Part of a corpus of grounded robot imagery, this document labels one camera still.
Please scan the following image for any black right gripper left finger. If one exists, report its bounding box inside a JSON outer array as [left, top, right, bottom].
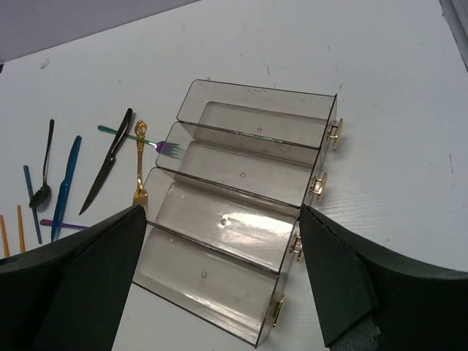
[[1, 205, 147, 350]]

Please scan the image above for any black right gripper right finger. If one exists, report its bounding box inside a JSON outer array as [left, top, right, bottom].
[[299, 205, 467, 350]]

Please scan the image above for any purple gold spoon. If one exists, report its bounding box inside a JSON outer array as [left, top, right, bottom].
[[39, 219, 88, 230]]

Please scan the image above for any blue knife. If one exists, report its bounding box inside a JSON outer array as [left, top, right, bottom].
[[50, 135, 82, 242]]

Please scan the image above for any black spoon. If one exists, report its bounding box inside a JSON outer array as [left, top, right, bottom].
[[29, 119, 55, 208]]

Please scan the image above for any grey-blue chopstick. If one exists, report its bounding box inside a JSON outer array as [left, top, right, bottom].
[[23, 165, 43, 245]]

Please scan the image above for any black knife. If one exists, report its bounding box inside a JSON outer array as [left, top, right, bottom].
[[78, 107, 134, 216]]

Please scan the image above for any gold ornate fork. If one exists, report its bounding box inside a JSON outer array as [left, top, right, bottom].
[[132, 120, 148, 208]]

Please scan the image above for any clear tiered utensil organizer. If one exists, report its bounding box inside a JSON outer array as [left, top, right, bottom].
[[133, 80, 343, 347]]

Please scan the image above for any rainbow fork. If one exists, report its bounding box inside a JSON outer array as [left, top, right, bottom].
[[97, 124, 181, 159]]

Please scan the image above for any white debris scrap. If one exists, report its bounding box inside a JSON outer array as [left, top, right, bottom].
[[40, 58, 50, 69]]

